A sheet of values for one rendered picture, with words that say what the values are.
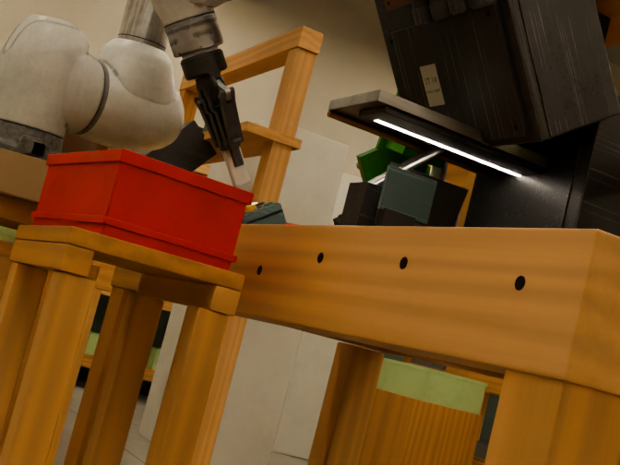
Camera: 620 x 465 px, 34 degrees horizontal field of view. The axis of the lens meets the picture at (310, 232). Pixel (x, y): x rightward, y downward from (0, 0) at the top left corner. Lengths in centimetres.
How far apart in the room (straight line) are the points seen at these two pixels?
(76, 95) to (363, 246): 81
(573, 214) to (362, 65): 832
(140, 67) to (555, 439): 130
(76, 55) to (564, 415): 127
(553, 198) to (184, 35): 66
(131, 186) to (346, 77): 846
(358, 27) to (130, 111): 800
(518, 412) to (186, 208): 61
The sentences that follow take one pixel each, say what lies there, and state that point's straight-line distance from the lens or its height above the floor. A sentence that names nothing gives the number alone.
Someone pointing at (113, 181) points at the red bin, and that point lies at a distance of 140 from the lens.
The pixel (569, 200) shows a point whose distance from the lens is 168.
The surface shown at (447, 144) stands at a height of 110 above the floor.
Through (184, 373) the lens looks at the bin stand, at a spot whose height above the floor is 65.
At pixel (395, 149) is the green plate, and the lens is 185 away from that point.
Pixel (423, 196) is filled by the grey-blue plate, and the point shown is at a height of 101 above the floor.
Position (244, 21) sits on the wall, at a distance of 945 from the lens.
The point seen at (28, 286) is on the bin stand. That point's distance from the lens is 165.
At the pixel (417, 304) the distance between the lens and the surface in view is 121.
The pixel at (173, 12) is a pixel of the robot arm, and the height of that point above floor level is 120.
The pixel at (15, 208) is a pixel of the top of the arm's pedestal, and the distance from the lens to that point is 185.
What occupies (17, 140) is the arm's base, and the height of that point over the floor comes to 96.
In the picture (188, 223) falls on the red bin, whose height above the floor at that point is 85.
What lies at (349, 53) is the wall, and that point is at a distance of 987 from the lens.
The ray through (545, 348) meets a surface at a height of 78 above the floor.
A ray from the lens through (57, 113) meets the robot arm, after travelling 196.
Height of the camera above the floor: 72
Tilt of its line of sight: 7 degrees up
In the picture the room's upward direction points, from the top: 14 degrees clockwise
